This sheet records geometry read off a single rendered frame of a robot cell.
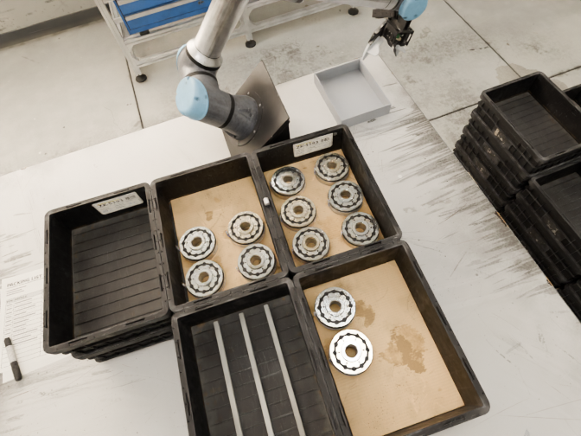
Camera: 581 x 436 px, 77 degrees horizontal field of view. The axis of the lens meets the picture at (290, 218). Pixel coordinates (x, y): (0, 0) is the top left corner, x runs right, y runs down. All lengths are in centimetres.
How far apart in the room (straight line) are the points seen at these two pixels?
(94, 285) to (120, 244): 13
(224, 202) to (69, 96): 216
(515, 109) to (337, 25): 159
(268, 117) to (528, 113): 121
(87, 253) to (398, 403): 93
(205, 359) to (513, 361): 81
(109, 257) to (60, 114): 197
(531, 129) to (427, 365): 124
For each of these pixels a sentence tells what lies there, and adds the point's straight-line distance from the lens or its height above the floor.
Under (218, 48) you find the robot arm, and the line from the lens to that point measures 121.
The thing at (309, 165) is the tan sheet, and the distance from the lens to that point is 116.
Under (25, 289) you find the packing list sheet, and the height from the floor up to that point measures 70.
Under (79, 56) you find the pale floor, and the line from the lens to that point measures 343.
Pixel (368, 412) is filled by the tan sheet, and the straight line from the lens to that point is 95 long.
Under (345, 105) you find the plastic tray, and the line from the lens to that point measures 150.
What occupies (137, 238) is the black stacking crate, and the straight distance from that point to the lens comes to 117.
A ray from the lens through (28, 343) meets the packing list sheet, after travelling 138.
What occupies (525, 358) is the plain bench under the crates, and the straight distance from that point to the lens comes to 121.
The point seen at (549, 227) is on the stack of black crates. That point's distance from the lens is 180.
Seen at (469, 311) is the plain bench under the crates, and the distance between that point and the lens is 118.
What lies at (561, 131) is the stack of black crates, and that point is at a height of 49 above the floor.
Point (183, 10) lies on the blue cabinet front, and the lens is 276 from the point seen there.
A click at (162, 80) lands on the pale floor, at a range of 291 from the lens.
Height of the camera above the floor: 177
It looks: 62 degrees down
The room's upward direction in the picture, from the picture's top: 9 degrees counter-clockwise
